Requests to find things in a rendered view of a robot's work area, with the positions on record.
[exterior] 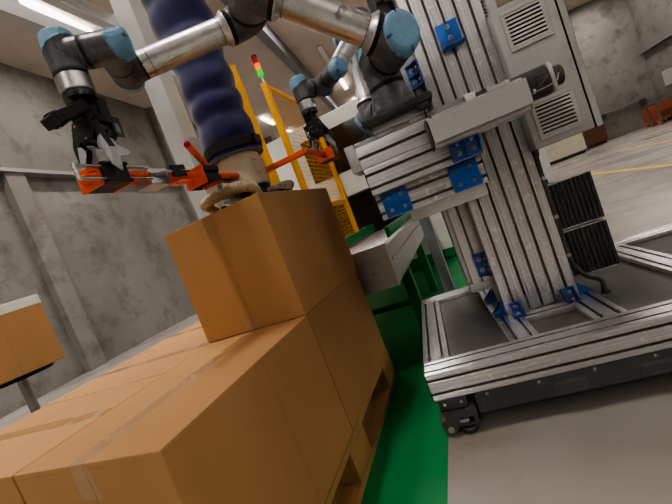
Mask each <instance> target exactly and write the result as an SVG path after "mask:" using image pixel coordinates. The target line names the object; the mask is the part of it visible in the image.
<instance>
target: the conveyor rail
mask: <svg viewBox="0 0 672 504"><path fill-rule="evenodd" d="M423 237H424V233H423V230H422V227H421V225H420V222H419V220H417V221H414V222H413V221H412V218H410V219H409V220H408V221H407V222H406V223H405V225H403V226H401V227H400V228H399V229H398V230H397V231H396V232H395V233H394V234H393V235H391V236H390V237H389V238H388V239H387V240H386V241H385V242H384V243H386V246H387V249H388V251H389V254H390V257H391V259H392V262H393V265H394V267H395V270H396V273H397V275H398V278H399V281H400V282H401V280H402V278H403V276H404V274H405V272H406V270H407V268H408V267H409V265H410V263H411V261H412V259H413V257H414V255H415V253H416V251H417V249H418V247H419V245H420V243H421V241H422V239H423Z"/></svg>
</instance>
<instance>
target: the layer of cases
mask: <svg viewBox="0 0 672 504"><path fill-rule="evenodd" d="M385 349H386V348H385V345H384V342H383V340H382V337H381V335H380V332H379V329H378V327H377V324H376V321H375V319H374V316H373V314H372V311H371V308H370V306H369V303H368V301H367V298H366V295H365V293H364V290H363V288H362V285H361V282H360V280H359V277H358V274H357V272H356V271H355V272H353V273H352V274H351V275H350V276H349V277H348V278H347V279H345V280H344V281H343V282H342V283H341V284H340V285H339V286H338V287H336V288H335V289H334V290H333V291H332V292H331V293H330V294H329V295H327V296H326V297H325V298H324V299H323V300H322V301H321V302H320V303H318V304H317V305H316V306H315V307H314V308H313V309H312V310H311V311H309V312H308V313H307V314H306V315H304V316H301V317H297V318H294V319H290V320H287V321H284V322H280V323H277V324H273V325H270V326H266V327H263V328H260V329H256V330H253V331H249V332H246V333H243V334H239V335H236V336H232V337H229V338H225V339H222V340H219V341H215V342H212V343H209V342H208V340H207V338H206V335H205V333H204V331H203V328H202V326H201V323H200V321H199V322H196V323H194V324H192V325H191V326H189V327H187V328H185V329H183V330H182V331H180V332H178V333H176V334H174V335H172V336H171V337H169V338H167V339H165V340H163V341H162V342H160V343H158V344H156V345H154V346H153V347H151V348H149V349H147V350H145V351H143V352H142V353H140V354H138V355H136V356H134V357H133V358H131V359H129V360H127V361H125V362H124V363H122V364H120V365H118V366H116V367H114V368H113V369H111V370H109V371H107V372H105V373H104V374H102V375H100V376H98V377H96V378H95V379H93V380H91V381H89V382H87V383H85V384H84V385H82V386H80V387H78V388H76V389H75V390H73V391H71V392H69V393H67V394H66V395H64V396H62V397H60V398H58V399H56V400H55V401H53V402H51V403H49V404H47V405H46V406H45V407H42V408H40V409H38V410H37V411H35V412H33V413H31V414H29V415H27V416H26V417H24V418H22V419H20V420H18V421H17V422H15V423H13V424H11V425H9V426H8V427H6V428H4V429H2V430H0V504H324V502H325V500H326V497H327V495H328V492H329V490H330V487H331V485H332V482H333V480H334V477H335V475H336V472H337V470H338V467H339V464H340V462H341V459H342V457H343V454H344V452H345V449H346V447H347V444H348V442H349V439H350V437H351V434H352V430H353V429H354V427H355V424H356V422H357V419H358V417H359V414H360V412H361V409H362V407H363V404H364V402H365V399H366V397H367V394H368V392H369V389H370V387H371V384H372V382H373V379H374V377H375V374H376V372H377V369H378V367H379V364H380V362H381V359H382V357H383V354H384V352H385Z"/></svg>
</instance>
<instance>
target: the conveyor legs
mask: <svg viewBox="0 0 672 504"><path fill-rule="evenodd" d="M416 253H417V256H418V259H419V262H420V264H421V267H418V268H415V269H412V270H411V268H410V265H409V267H408V268H407V270H406V272H405V274H404V276H403V278H402V281H403V284H404V287H405V289H406V292H407V295H408V297H409V299H408V300H404V301H400V302H397V303H393V304H390V305H386V306H383V307H379V308H376V309H372V310H371V311H372V314H373V315H377V314H380V313H384V312H388V311H391V310H395V309H398V308H402V307H406V306H409V305H412V308H413V311H414V313H415V316H416V319H417V321H418V324H419V327H420V329H421V332H422V311H421V300H422V297H421V295H420V292H419V289H418V287H417V284H416V281H415V279H414V276H413V273H417V272H420V271H423V272H424V275H425V278H426V280H427V283H428V286H429V289H430V291H431V292H434V291H438V286H437V283H436V280H435V277H434V275H433V272H432V269H431V267H430V264H429V261H428V258H427V256H426V253H425V250H424V247H423V245H422V242H421V243H420V245H419V247H418V249H417V251H416Z"/></svg>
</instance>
